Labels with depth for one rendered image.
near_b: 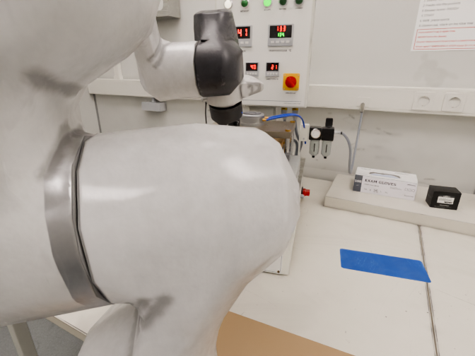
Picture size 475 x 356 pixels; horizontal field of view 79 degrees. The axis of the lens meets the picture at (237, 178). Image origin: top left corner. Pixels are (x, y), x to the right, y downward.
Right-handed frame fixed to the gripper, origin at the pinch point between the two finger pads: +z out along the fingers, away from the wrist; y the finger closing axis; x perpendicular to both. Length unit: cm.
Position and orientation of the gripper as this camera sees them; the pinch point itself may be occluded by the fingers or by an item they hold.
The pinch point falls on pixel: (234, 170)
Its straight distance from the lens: 78.7
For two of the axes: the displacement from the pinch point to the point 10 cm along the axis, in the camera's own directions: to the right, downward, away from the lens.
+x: 9.6, 1.1, -2.6
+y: -2.7, 6.4, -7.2
